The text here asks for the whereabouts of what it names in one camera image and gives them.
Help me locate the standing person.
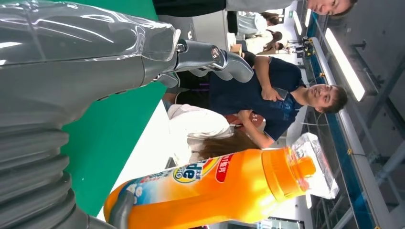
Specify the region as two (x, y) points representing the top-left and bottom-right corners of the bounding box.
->
(151, 0), (359, 17)

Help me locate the long ceiling light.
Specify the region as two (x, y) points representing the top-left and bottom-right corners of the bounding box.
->
(324, 28), (367, 103)

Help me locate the seated person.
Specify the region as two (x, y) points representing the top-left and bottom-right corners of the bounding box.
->
(167, 104), (262, 167)

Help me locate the background person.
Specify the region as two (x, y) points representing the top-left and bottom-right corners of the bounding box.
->
(245, 29), (285, 55)
(236, 11), (284, 35)

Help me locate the red printed item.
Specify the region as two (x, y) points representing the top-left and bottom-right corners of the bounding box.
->
(226, 112), (266, 128)

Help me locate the person in shorts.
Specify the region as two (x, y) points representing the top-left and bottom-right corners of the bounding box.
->
(163, 50), (349, 150)

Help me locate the orange detergent bottle clear cap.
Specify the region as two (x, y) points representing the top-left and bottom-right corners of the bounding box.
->
(104, 133), (340, 229)

